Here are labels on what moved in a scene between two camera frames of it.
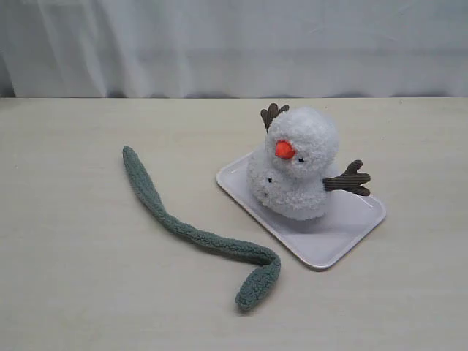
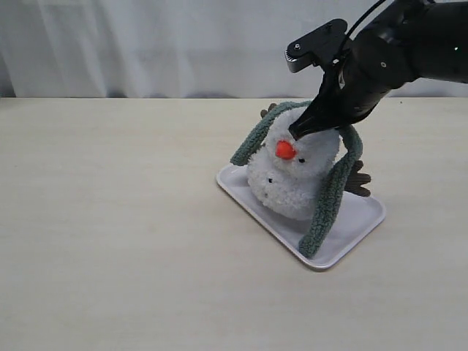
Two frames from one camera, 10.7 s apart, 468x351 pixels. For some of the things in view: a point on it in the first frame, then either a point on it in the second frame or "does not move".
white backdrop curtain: x=223 y=48 does not move
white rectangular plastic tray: x=317 y=239 does not move
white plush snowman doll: x=288 y=175 does not move
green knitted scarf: x=255 y=296 → x=336 y=186
